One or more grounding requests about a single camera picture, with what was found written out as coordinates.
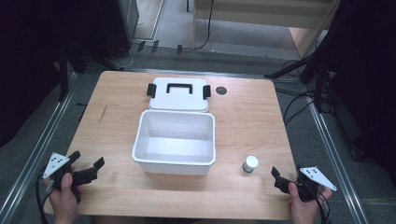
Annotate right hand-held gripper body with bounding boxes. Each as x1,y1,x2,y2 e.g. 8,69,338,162
274,165,338,203

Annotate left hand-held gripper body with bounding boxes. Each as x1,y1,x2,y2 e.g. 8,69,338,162
42,151,98,204

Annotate small white-capped bottle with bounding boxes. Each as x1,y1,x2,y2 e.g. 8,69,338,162
242,155,260,174

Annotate white plastic storage box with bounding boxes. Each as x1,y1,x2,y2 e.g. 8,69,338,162
131,108,217,176

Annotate person's right hand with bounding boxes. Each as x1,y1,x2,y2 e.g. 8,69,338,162
287,181,333,224

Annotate person's left hand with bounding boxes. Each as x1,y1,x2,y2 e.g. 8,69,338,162
43,172,82,224

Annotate black metal stand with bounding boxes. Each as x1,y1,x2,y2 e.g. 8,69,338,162
264,0,396,115
57,43,70,103

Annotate dark cabinet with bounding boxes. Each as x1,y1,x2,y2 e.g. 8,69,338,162
94,0,140,61

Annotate light wooden shelf unit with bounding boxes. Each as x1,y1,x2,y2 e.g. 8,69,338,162
191,0,342,60

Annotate metal floor rail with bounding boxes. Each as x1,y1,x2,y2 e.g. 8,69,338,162
306,91,371,224
0,71,79,220

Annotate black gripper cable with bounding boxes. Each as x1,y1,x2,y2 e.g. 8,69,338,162
306,183,332,224
35,173,55,224

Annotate black floor cables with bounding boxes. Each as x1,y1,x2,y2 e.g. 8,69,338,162
274,87,316,126

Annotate white lid with black handle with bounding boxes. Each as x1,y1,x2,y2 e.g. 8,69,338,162
146,77,212,113

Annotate white floor cable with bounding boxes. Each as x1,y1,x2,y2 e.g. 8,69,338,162
106,13,148,71

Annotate black hanging cable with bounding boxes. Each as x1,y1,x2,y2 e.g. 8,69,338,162
195,0,216,51

